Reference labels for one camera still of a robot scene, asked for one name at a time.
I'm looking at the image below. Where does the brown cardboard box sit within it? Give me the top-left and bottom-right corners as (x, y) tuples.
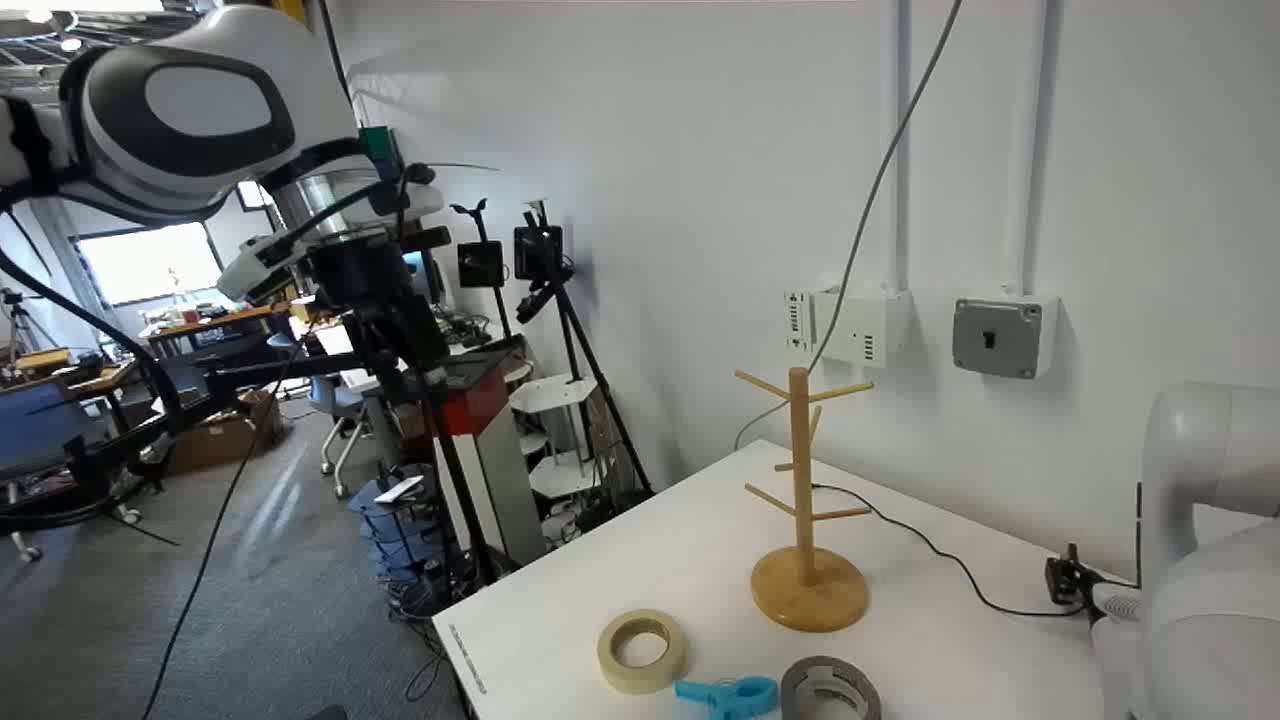
(153, 397), (289, 478)

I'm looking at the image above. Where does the white office chair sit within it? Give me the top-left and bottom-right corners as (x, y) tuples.
(313, 367), (392, 501)

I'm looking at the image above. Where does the thin black dangling cable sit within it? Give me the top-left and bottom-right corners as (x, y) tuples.
(135, 437), (263, 720)

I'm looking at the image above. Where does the white wall socket box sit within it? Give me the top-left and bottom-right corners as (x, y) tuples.
(812, 283), (914, 374)

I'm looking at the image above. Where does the bright window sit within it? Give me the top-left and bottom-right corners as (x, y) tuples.
(71, 217), (228, 312)

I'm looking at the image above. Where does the beige masking tape roll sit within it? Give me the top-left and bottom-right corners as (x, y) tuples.
(591, 607), (695, 695)

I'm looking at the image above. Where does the small black device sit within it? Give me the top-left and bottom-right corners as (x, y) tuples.
(1045, 547), (1111, 620)

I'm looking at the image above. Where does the blue plastic clamp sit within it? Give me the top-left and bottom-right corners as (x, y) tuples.
(672, 673), (783, 720)

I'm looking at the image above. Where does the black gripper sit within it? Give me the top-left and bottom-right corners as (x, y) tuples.
(313, 235), (453, 378)

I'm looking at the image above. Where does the black stand with camera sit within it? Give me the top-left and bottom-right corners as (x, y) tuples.
(447, 197), (518, 342)

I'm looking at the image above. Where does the white wall conduit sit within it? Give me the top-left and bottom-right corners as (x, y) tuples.
(1016, 0), (1069, 302)
(888, 0), (921, 295)

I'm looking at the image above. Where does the black boom stand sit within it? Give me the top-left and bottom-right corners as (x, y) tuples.
(0, 348), (392, 536)

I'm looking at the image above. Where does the white shelf unit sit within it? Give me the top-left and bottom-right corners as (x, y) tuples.
(507, 370), (608, 509)

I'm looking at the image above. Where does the thick black cable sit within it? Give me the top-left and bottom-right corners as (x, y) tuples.
(0, 247), (192, 443)

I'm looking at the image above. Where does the wooden work desk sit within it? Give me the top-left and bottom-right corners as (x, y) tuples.
(142, 295), (325, 367)

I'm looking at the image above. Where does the wooden peg rack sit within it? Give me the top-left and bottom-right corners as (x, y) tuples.
(732, 365), (881, 635)

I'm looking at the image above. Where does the grey masking tape roll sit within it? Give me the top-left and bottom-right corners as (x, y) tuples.
(777, 652), (888, 720)

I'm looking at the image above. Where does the blue crate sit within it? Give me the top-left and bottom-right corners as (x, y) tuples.
(358, 485), (453, 582)

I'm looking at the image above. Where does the red black cart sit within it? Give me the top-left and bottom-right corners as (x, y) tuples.
(422, 348), (553, 569)

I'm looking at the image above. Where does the black tripod with camera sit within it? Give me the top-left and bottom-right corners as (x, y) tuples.
(507, 197), (656, 502)

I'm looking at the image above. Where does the thin black table cable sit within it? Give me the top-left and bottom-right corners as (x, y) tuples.
(809, 478), (1062, 620)

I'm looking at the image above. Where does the grey wall junction box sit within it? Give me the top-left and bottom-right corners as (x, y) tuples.
(949, 290), (1062, 383)

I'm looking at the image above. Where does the blue chair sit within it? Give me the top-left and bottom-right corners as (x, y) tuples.
(0, 374), (102, 488)

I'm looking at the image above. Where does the grey hanging cable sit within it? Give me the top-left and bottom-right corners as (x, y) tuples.
(729, 0), (967, 450)

